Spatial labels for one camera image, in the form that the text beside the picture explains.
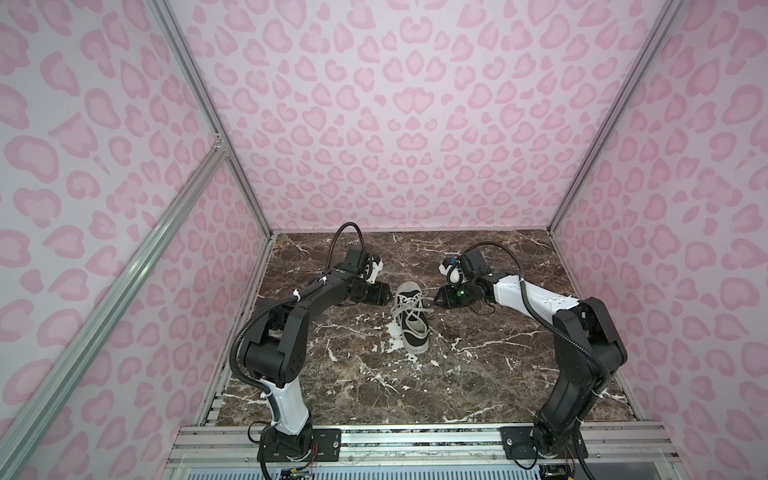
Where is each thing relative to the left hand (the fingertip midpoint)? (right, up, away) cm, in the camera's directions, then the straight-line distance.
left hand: (385, 291), depth 94 cm
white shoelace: (+9, -5, -2) cm, 10 cm away
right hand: (+17, -2, -3) cm, 17 cm away
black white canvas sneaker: (+8, -14, -8) cm, 18 cm away
